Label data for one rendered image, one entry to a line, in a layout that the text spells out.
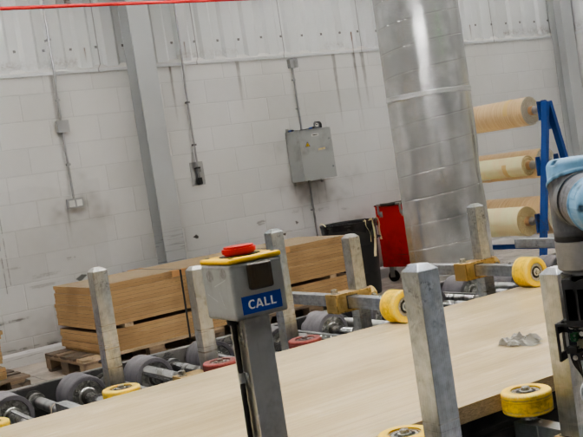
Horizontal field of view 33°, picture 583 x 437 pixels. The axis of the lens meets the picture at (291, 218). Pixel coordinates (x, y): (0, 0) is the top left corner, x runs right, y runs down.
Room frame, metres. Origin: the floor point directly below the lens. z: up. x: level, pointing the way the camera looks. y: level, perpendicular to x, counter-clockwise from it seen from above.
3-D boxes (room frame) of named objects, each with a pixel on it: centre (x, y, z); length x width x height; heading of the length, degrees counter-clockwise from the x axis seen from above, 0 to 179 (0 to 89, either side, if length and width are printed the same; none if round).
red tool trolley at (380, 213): (9.94, -1.25, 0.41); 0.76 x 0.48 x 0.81; 131
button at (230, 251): (1.12, 0.07, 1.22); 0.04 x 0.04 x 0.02
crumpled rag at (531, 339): (1.90, -0.41, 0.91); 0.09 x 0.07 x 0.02; 59
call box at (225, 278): (1.12, 0.07, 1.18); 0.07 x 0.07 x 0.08; 32
